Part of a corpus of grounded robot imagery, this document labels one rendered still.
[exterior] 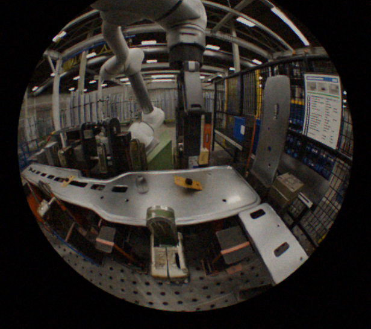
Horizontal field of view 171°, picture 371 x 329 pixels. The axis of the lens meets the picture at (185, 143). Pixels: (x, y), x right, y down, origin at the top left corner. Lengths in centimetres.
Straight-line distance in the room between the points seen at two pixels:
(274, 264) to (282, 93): 40
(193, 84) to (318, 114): 55
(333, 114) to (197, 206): 61
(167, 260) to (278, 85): 46
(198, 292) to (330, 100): 85
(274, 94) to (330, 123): 31
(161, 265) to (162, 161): 79
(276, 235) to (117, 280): 55
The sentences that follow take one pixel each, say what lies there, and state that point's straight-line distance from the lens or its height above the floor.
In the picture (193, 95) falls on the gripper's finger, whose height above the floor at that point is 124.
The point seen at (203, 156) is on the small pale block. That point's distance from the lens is 43.
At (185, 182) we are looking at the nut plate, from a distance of 33.
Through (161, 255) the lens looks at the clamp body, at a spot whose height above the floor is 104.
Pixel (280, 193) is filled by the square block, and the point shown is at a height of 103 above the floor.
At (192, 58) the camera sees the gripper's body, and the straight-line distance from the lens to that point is 24.
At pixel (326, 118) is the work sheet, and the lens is 60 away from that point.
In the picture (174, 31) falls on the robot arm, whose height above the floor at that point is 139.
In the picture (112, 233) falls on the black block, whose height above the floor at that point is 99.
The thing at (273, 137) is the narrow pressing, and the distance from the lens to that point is 39.
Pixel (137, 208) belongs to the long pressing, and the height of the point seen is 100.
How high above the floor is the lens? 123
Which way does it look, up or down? 19 degrees down
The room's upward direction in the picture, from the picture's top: straight up
